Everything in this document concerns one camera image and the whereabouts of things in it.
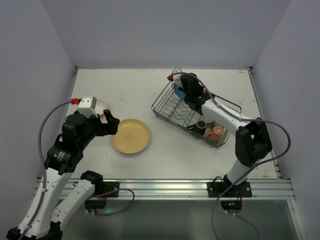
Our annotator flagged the orange bowl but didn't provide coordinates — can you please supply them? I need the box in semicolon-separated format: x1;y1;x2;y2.
95;99;107;117

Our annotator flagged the blue plate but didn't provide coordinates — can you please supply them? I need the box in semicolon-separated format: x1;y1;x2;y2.
173;83;186;101

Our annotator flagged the yellow plate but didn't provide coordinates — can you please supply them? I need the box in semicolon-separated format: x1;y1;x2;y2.
111;118;151;153

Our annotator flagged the purple plate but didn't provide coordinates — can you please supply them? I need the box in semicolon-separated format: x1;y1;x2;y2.
121;151;141;158

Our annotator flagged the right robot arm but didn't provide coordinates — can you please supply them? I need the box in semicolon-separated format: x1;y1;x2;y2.
173;73;273;185

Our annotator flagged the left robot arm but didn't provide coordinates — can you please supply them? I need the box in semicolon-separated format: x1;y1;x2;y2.
6;110;120;240

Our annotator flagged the beige speckled cup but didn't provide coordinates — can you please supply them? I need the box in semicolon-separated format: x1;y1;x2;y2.
200;115;213;125

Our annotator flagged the pink mug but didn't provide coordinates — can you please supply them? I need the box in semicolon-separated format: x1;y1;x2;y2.
203;126;224;143

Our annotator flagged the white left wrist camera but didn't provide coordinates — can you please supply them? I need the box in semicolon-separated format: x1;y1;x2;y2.
77;96;98;118

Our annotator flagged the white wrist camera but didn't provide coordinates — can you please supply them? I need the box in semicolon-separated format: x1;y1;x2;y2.
77;96;98;118
167;67;182;87

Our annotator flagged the black wire dish rack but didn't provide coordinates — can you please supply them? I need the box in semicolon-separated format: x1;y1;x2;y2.
151;82;231;149

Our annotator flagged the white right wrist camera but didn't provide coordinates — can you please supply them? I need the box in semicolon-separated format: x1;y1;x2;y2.
167;67;182;87

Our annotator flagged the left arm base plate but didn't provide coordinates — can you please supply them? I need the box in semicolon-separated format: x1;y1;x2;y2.
92;181;120;198

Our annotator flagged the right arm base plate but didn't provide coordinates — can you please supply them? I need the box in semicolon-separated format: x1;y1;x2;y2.
206;175;253;198

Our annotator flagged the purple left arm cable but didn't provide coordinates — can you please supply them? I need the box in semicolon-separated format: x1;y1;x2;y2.
17;98;136;240

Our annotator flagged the aluminium mounting rail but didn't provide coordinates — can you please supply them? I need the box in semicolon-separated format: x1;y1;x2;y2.
103;179;295;201

